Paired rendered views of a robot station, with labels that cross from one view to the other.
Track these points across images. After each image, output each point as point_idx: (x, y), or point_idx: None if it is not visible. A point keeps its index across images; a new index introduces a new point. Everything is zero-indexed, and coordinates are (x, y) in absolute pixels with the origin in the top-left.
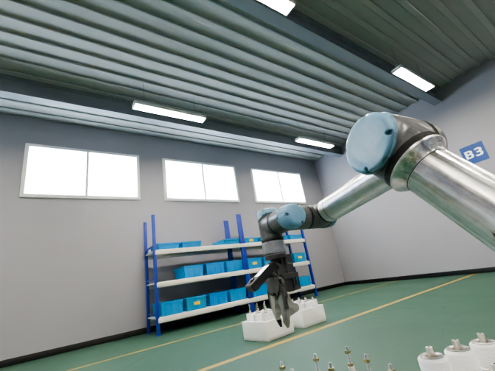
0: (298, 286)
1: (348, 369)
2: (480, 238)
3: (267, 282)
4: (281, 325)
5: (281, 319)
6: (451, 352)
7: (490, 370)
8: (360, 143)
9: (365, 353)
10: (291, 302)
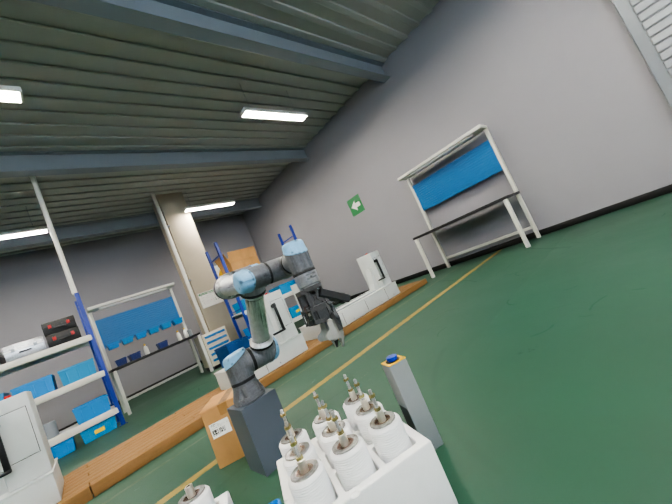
0: (307, 324)
1: (305, 460)
2: (266, 319)
3: (332, 304)
4: (342, 345)
5: (339, 340)
6: None
7: (185, 503)
8: None
9: (284, 422)
10: (321, 330)
